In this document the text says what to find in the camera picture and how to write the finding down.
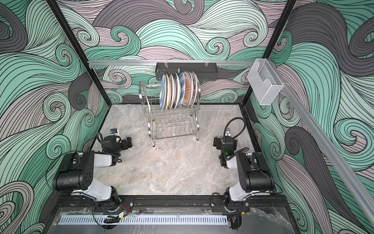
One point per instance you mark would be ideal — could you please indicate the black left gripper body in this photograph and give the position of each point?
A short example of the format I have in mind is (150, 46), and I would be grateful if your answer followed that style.
(122, 146)

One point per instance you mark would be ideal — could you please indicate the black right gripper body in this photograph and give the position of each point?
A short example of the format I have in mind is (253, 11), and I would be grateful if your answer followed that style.
(218, 141)

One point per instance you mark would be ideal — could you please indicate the white plate red characters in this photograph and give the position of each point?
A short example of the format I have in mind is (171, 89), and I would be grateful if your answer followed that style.
(197, 89)

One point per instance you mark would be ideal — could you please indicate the blue white striped plate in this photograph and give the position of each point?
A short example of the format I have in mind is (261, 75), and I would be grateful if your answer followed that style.
(163, 91)

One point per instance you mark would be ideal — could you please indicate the cream plate small drawings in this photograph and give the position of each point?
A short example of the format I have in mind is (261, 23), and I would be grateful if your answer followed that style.
(169, 91)

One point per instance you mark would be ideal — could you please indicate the sunburst plate red green rim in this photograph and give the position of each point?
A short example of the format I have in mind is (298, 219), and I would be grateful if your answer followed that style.
(173, 90)

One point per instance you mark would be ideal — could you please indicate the white plate teal red rim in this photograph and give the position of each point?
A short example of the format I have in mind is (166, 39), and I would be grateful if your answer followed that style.
(178, 90)

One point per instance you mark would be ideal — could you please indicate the blue cream striped plate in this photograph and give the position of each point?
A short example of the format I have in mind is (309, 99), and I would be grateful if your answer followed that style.
(182, 89)

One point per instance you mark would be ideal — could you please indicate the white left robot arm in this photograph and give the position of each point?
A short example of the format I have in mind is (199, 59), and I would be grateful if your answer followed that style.
(75, 174)

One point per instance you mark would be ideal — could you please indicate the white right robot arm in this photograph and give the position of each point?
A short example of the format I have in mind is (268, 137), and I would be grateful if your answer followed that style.
(253, 177)

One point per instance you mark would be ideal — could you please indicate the steel two-tier dish rack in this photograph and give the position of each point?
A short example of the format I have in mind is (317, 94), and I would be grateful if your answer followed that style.
(164, 124)

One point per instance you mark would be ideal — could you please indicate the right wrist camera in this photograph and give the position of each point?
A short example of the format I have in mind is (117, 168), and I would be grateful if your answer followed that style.
(228, 132)

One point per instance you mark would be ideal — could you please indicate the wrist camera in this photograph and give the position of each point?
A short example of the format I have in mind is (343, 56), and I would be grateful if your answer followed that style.
(228, 132)
(114, 132)

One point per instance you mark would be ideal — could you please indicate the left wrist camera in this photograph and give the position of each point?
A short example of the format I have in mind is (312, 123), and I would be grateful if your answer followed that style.
(114, 132)

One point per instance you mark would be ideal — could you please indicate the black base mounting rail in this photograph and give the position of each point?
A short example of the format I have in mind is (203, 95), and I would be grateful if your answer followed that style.
(214, 203)

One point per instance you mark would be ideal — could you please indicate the clear acrylic wall holder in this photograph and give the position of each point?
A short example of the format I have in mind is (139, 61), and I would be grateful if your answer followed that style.
(265, 80)

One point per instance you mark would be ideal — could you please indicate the black wall-mounted tray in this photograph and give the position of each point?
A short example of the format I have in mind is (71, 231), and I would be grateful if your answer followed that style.
(205, 71)

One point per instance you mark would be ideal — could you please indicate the white slotted cable duct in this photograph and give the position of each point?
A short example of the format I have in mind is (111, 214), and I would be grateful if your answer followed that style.
(147, 220)

